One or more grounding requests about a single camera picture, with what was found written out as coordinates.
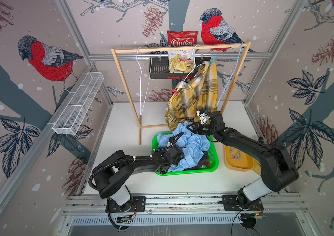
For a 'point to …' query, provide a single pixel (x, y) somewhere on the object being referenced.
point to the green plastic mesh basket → (213, 157)
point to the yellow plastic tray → (237, 160)
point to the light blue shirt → (192, 143)
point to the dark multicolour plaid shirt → (205, 161)
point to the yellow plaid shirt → (198, 93)
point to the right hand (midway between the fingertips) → (188, 126)
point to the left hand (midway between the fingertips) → (174, 152)
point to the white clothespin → (233, 157)
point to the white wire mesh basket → (69, 123)
